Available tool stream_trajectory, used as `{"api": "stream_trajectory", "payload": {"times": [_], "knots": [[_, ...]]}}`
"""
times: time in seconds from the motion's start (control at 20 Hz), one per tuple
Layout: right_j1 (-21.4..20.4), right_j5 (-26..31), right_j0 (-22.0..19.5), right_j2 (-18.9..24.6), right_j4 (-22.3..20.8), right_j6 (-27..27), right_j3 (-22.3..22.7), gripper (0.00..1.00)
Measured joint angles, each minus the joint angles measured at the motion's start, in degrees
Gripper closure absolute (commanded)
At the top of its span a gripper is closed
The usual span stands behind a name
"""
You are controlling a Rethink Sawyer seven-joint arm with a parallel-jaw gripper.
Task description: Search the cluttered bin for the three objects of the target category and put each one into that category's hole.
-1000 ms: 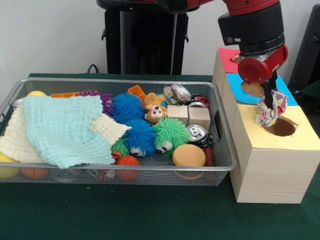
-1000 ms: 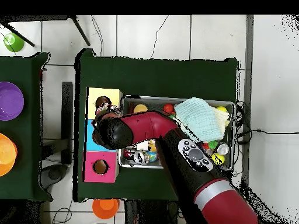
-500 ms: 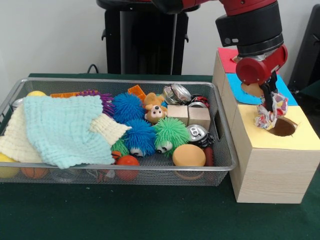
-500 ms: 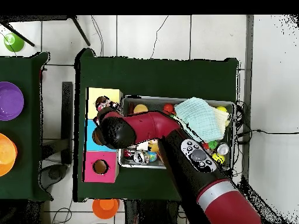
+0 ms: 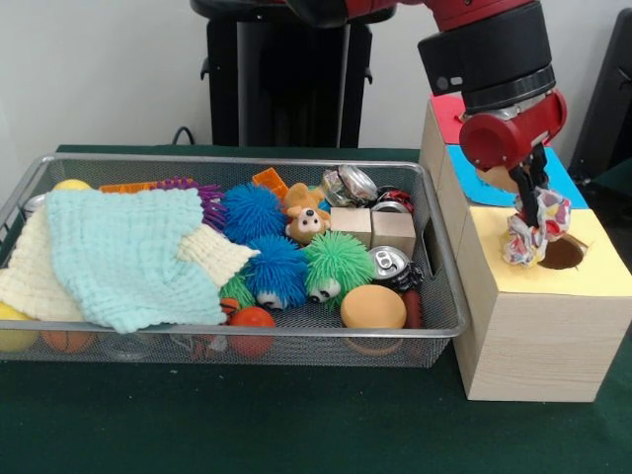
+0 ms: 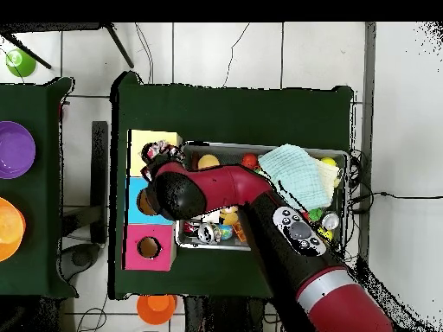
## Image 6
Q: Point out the colourful fabric knot toy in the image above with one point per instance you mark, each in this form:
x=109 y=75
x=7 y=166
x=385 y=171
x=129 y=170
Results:
x=160 y=147

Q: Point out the brown plush toy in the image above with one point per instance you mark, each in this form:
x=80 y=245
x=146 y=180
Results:
x=229 y=217

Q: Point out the light blue waffle cloth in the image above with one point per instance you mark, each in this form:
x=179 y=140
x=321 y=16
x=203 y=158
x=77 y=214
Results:
x=297 y=173

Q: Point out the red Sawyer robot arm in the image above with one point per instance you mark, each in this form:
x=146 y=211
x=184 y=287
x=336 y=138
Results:
x=225 y=183

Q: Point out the silver mesh bin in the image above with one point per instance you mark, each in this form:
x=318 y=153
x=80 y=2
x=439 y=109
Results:
x=214 y=148

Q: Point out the wooden box with three holes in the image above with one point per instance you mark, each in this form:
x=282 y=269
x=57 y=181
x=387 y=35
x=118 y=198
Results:
x=162 y=256

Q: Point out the orange sponge disc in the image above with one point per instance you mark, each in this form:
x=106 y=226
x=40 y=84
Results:
x=208 y=162

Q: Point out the red orange ball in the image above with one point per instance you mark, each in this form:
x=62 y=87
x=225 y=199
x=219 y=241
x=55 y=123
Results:
x=250 y=160

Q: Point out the black upright panel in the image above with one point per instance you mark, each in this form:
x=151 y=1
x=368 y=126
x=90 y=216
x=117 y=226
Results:
x=99 y=173

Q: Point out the crushed silver can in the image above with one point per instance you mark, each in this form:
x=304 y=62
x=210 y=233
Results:
x=207 y=233

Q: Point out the globe print ball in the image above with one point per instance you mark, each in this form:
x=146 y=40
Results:
x=226 y=231

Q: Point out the black tripod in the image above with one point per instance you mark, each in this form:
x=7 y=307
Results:
x=119 y=46

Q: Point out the dark green side tablecloth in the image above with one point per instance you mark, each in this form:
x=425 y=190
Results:
x=38 y=103

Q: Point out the yellow ball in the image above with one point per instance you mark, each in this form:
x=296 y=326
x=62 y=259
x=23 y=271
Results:
x=328 y=162
x=326 y=233

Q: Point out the cream waffle cloth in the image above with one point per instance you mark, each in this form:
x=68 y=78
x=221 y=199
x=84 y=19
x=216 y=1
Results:
x=328 y=173

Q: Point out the orange cup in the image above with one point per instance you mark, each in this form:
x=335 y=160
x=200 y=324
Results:
x=155 y=309

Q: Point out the purple bowl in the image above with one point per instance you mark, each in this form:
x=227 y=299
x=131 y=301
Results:
x=15 y=150

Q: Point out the round silver can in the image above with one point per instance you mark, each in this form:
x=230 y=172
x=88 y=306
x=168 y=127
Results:
x=330 y=221

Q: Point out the green cup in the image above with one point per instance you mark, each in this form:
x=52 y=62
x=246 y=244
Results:
x=20 y=64

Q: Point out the orange bowl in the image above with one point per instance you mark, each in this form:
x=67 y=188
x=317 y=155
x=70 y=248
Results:
x=10 y=228

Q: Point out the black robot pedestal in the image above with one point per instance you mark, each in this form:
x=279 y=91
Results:
x=221 y=314

